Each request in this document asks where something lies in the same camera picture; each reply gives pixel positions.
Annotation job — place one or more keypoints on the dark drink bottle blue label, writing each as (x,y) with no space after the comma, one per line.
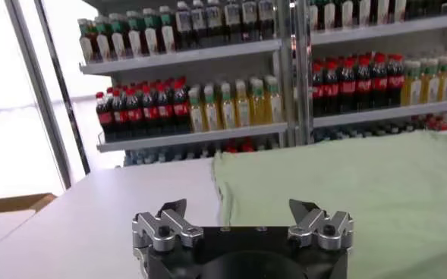
(231,17)
(214,19)
(265,13)
(198,21)
(249,15)
(183,22)

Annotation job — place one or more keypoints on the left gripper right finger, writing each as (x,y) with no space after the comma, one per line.
(329,231)

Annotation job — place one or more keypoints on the grey metal shelf unit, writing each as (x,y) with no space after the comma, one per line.
(378,28)
(192,57)

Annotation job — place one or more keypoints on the green t-shirt red print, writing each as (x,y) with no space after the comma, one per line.
(340,197)

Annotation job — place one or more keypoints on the thin black window post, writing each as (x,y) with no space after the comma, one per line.
(62,87)

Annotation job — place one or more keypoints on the wide grey window mullion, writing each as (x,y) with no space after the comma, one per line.
(39,94)

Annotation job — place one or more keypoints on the brown cardboard box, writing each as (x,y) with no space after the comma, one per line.
(14,204)

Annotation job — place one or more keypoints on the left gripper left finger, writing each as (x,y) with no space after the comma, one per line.
(158,231)

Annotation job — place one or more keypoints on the cola bottle red cap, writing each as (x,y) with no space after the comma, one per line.
(150,111)
(347,88)
(165,110)
(119,115)
(395,81)
(103,117)
(331,89)
(379,84)
(317,91)
(363,86)
(134,113)
(180,108)

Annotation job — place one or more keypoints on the dark tea bottle green cap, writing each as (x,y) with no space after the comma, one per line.
(313,17)
(363,11)
(346,13)
(399,7)
(382,9)
(167,32)
(117,38)
(134,36)
(151,34)
(101,39)
(328,15)
(84,41)

